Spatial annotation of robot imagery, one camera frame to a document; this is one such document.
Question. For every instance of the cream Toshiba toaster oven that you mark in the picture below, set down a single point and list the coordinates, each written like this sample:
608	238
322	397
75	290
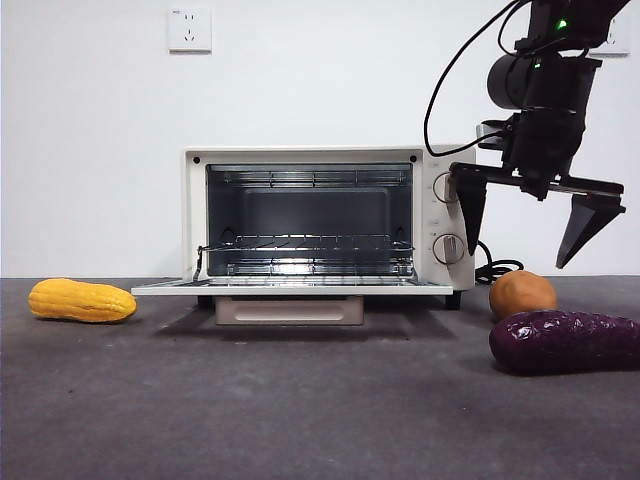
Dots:
430	220

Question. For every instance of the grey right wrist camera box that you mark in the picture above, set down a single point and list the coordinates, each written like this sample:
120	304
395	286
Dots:
487	131

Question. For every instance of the brown potato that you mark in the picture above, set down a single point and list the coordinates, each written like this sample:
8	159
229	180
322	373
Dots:
522	295

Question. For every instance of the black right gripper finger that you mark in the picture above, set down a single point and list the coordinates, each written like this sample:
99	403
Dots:
470	210
582	225

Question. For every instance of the cream oven knob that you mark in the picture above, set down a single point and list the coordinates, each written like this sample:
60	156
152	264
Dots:
447	249
440	187

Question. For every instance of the yellow corn cob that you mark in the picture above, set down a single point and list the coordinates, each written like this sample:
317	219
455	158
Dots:
75	301

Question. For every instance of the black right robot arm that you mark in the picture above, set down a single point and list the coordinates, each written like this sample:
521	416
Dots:
550	80

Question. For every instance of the purple sweet potato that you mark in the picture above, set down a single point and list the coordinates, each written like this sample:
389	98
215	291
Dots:
550	345

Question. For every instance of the white wall socket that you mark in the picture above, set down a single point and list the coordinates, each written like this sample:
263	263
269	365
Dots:
617	47
190	42

